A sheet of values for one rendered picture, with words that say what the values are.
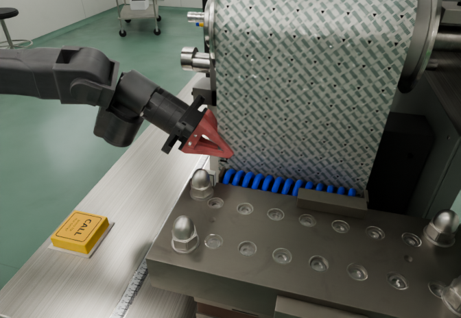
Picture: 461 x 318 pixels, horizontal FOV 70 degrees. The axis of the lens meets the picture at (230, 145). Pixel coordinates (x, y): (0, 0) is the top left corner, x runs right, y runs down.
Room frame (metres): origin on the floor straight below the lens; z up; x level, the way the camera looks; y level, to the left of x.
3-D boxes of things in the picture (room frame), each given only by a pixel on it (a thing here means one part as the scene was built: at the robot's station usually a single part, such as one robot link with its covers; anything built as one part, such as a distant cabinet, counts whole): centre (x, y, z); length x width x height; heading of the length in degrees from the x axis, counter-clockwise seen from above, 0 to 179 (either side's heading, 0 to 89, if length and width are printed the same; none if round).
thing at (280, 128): (0.41, -0.09, 1.10); 0.23 x 0.01 x 0.18; 75
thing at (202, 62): (0.54, 0.03, 1.05); 0.06 x 0.05 x 0.31; 75
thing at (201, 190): (0.38, 0.04, 1.05); 0.04 x 0.04 x 0.04
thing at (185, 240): (0.28, 0.06, 1.05); 0.04 x 0.04 x 0.04
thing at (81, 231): (0.40, 0.27, 0.91); 0.07 x 0.07 x 0.02; 75
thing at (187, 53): (0.55, 0.07, 1.18); 0.04 x 0.02 x 0.04; 165
